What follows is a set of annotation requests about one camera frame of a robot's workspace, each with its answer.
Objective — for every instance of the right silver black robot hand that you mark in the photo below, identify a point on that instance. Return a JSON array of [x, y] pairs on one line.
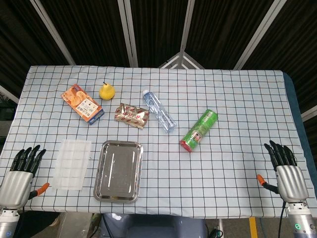
[[291, 181]]

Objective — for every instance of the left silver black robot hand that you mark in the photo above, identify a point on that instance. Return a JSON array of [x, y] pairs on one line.
[[17, 184]]

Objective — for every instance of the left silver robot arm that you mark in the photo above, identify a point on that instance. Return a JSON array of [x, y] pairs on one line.
[[8, 221]]

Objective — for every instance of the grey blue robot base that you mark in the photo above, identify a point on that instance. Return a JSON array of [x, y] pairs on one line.
[[153, 226]]

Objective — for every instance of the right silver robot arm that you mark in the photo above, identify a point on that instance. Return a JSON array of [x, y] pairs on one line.
[[301, 218]]

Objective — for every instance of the white black-checkered tablecloth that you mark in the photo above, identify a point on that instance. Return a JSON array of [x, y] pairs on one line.
[[198, 173]]

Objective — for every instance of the rectangular stainless steel tray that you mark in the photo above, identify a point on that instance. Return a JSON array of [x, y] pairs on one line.
[[118, 171]]

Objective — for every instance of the orange blue snack box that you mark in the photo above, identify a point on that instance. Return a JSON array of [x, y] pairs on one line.
[[83, 104]]

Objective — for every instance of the green chip can red lid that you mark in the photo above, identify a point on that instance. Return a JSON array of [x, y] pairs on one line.
[[199, 130]]

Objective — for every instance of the yellow pear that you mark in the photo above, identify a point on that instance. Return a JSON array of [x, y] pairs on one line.
[[107, 92]]

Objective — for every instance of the gold foil snack packet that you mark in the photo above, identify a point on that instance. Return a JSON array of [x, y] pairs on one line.
[[132, 116]]

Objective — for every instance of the clear plastic water bottle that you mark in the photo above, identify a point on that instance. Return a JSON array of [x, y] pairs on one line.
[[159, 111]]

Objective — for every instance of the white metal frame stand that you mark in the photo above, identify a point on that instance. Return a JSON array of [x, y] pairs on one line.
[[182, 62]]

